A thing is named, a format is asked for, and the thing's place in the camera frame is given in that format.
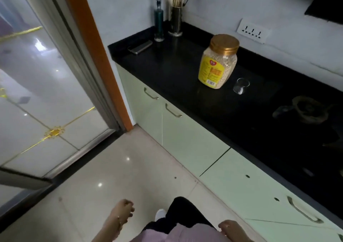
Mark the dark smartphone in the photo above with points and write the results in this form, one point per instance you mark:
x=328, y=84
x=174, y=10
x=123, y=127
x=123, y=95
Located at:
x=140, y=47

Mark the pale green cabinet drawer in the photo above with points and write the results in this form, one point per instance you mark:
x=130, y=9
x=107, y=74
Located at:
x=257, y=188

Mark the steel utensil holder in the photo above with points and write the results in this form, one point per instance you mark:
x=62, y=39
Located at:
x=175, y=22

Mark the person's left fingers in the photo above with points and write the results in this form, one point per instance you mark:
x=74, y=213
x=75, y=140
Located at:
x=129, y=208

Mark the person's right hand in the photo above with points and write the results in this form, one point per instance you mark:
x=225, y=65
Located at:
x=235, y=230

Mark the oat jar with gold lid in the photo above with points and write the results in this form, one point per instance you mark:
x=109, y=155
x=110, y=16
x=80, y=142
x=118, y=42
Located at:
x=217, y=62

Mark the dark green glass bottle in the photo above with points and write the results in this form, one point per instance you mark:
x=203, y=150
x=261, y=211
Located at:
x=159, y=22

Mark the person's black trouser leg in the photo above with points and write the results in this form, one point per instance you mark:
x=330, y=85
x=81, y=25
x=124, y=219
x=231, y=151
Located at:
x=180, y=212

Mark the person's left forearm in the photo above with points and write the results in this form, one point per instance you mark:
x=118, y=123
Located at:
x=107, y=231

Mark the white wall power socket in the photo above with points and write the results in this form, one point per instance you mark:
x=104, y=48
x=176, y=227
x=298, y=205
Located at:
x=253, y=31

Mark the black range hood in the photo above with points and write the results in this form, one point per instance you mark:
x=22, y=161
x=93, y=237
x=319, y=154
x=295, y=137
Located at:
x=327, y=2

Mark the orange wooden door frame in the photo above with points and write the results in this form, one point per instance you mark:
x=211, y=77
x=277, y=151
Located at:
x=99, y=56

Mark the person's left hand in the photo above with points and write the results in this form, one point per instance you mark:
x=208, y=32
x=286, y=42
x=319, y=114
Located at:
x=122, y=209

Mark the narrow pale green cabinet door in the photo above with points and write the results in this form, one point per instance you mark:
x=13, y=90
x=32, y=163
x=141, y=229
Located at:
x=142, y=107

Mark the person's pink shirt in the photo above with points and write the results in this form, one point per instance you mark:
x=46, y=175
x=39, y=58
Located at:
x=182, y=234

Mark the pale green lower drawer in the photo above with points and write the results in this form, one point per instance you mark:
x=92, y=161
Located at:
x=294, y=232

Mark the person's right fingers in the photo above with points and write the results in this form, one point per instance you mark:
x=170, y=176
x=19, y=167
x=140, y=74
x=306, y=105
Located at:
x=223, y=226

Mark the sliding glass door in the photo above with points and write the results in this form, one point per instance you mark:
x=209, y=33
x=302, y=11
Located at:
x=40, y=89

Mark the white shoe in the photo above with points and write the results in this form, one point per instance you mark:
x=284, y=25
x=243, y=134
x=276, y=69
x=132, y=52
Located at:
x=160, y=214

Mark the gas stove burner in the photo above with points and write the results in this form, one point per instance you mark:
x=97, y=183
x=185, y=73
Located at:
x=309, y=110

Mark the small clear glass cup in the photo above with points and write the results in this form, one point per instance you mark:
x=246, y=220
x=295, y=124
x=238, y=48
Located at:
x=241, y=86

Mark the wide pale green cabinet door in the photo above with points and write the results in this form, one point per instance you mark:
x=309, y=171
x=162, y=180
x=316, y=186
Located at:
x=190, y=140

